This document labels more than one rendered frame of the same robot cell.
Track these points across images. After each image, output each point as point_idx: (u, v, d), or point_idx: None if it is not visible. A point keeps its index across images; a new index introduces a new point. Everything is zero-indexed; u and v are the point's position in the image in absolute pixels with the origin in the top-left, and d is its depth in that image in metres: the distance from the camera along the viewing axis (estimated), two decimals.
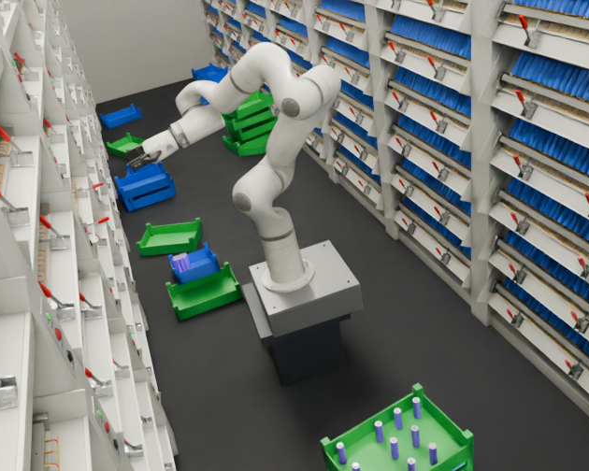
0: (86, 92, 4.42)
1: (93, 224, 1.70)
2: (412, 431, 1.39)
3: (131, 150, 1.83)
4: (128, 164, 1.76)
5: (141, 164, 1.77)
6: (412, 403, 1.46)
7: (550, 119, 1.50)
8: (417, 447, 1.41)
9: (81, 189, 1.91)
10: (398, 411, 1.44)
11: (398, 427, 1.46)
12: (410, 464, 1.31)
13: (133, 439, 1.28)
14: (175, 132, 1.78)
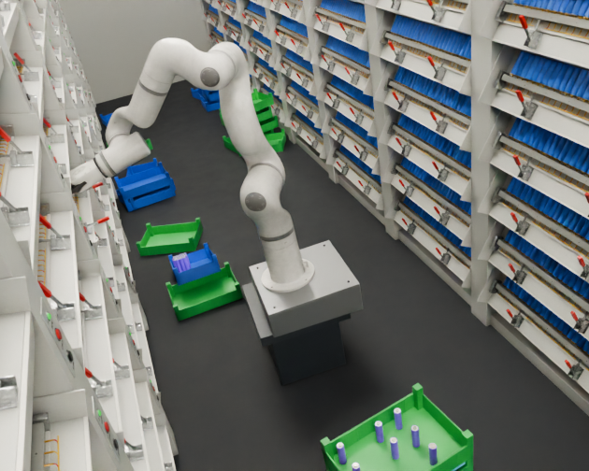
0: (86, 92, 4.42)
1: (93, 224, 1.70)
2: (412, 431, 1.39)
3: None
4: None
5: None
6: None
7: (550, 119, 1.50)
8: (417, 447, 1.41)
9: None
10: (398, 411, 1.44)
11: (398, 427, 1.46)
12: None
13: (133, 439, 1.28)
14: None
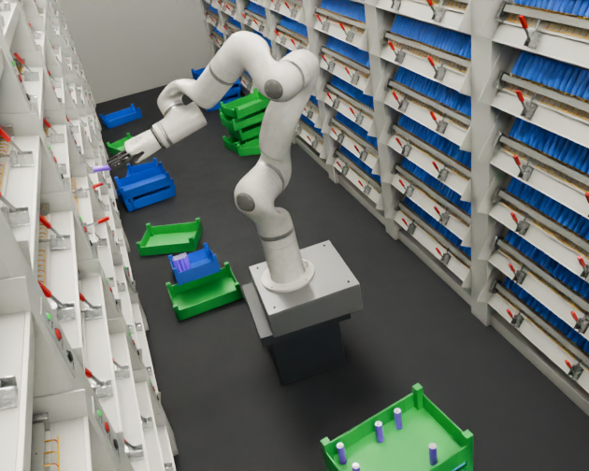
0: (86, 92, 4.42)
1: (93, 224, 1.70)
2: None
3: (118, 166, 1.82)
4: None
5: (117, 156, 1.84)
6: None
7: (550, 119, 1.50)
8: None
9: (81, 189, 1.91)
10: (398, 411, 1.44)
11: (398, 427, 1.46)
12: None
13: (133, 439, 1.28)
14: None
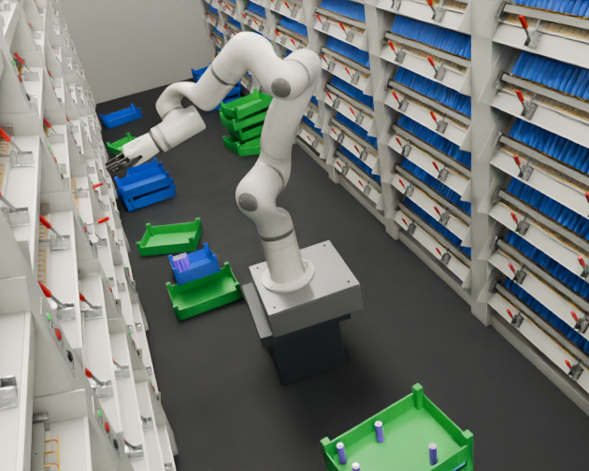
0: (86, 92, 4.42)
1: (93, 224, 1.70)
2: None
3: (116, 171, 1.80)
4: None
5: (115, 159, 1.83)
6: None
7: (550, 119, 1.50)
8: None
9: (81, 189, 1.91)
10: None
11: None
12: None
13: (133, 439, 1.28)
14: None
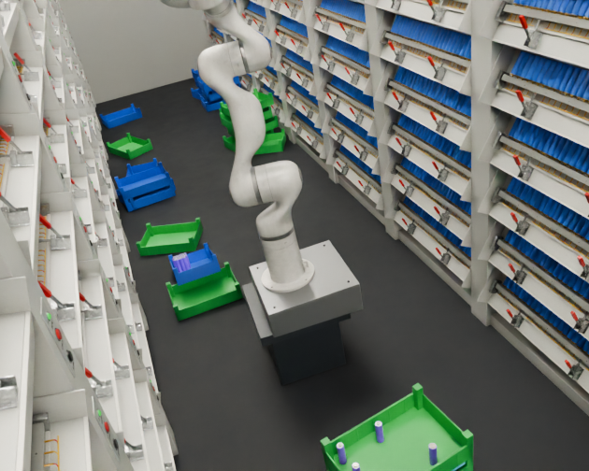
0: (86, 92, 4.42)
1: None
2: None
3: None
4: None
5: None
6: None
7: (550, 119, 1.50)
8: None
9: None
10: None
11: None
12: None
13: (133, 439, 1.28)
14: None
